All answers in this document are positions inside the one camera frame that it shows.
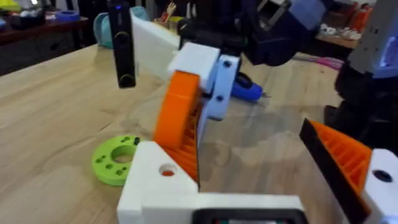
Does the white orange left gripper right finger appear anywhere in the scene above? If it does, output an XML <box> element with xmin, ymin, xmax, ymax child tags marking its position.
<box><xmin>299</xmin><ymin>118</ymin><xmax>398</xmax><ymax>224</ymax></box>

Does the finger of the white orange right gripper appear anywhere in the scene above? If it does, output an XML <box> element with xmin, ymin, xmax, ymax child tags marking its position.
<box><xmin>154</xmin><ymin>42</ymin><xmax>220</xmax><ymax>149</ymax></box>

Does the bare white left gripper left finger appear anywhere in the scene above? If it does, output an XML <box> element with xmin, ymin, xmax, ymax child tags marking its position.
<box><xmin>117</xmin><ymin>141</ymin><xmax>200</xmax><ymax>224</ymax></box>

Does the blue electric screwdriver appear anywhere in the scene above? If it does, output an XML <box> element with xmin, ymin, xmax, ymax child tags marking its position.
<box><xmin>231</xmin><ymin>72</ymin><xmax>271</xmax><ymax>102</ymax></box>

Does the teal bucket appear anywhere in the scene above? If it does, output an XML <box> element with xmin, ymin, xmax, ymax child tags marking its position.
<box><xmin>93</xmin><ymin>5</ymin><xmax>150</xmax><ymax>50</ymax></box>

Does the green disc with holes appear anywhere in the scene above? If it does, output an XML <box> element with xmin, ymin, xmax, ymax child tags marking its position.
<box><xmin>91</xmin><ymin>134</ymin><xmax>141</xmax><ymax>187</ymax></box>

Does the white flat panel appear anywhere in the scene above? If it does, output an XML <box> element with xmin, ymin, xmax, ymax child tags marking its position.
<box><xmin>130</xmin><ymin>12</ymin><xmax>182</xmax><ymax>82</ymax></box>

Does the black upright flat plate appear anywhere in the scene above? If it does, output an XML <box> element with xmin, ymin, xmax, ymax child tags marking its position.
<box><xmin>108</xmin><ymin>0</ymin><xmax>137</xmax><ymax>90</ymax></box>

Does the blue tape roll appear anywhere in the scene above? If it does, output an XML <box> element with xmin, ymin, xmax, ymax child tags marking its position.
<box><xmin>55</xmin><ymin>9</ymin><xmax>81</xmax><ymax>22</ymax></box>

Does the dark wooden side table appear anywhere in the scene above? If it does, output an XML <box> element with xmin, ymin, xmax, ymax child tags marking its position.
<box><xmin>0</xmin><ymin>14</ymin><xmax>93</xmax><ymax>77</ymax></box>

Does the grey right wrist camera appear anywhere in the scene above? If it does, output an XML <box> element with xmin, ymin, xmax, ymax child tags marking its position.
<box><xmin>257</xmin><ymin>0</ymin><xmax>293</xmax><ymax>32</ymax></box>

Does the pink cable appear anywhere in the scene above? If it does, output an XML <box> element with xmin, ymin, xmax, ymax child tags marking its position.
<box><xmin>294</xmin><ymin>55</ymin><xmax>345</xmax><ymax>71</ymax></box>

